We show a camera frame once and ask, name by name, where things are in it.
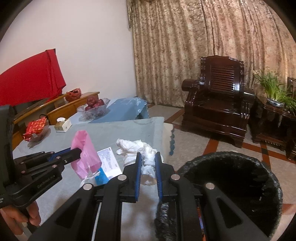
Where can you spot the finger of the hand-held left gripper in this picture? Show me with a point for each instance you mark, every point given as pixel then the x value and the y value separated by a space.
pixel 69 156
pixel 34 156

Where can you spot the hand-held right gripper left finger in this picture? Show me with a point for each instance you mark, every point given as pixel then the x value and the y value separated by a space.
pixel 138 178

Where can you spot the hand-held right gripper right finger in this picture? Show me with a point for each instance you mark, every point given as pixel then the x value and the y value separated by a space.
pixel 158 179

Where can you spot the pink plastic bag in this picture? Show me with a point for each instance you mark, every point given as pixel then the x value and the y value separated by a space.
pixel 84 153

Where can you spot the white tissue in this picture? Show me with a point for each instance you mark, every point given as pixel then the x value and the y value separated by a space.
pixel 134 146

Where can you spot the black trash bin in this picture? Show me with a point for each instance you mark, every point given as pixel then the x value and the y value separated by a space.
pixel 231 176

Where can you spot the person's left hand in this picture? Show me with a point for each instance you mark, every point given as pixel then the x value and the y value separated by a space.
pixel 11 217

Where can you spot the red patterned snack packet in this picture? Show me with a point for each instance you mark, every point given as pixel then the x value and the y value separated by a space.
pixel 35 127

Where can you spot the cream tissue box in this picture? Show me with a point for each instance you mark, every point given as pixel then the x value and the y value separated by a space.
pixel 63 125

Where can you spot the white and blue paper packet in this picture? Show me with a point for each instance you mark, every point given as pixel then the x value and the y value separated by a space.
pixel 109 162

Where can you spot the glass fruit bowl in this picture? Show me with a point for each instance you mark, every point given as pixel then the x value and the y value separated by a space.
pixel 94 112

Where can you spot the red apple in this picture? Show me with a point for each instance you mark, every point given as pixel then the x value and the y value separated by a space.
pixel 100 102
pixel 88 108
pixel 91 101

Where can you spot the red woven basket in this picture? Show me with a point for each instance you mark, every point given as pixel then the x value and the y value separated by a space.
pixel 74 95

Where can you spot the red cloth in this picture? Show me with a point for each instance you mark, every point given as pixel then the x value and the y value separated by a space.
pixel 30 78

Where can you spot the dark wooden armchair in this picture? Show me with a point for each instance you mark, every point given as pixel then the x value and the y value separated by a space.
pixel 217 104

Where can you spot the dark wooden side table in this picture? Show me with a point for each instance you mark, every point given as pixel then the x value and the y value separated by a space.
pixel 268 125

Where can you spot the potted green plant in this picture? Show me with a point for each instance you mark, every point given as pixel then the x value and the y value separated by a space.
pixel 272 88

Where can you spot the beige patterned curtain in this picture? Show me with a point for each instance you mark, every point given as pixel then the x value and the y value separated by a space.
pixel 196 34

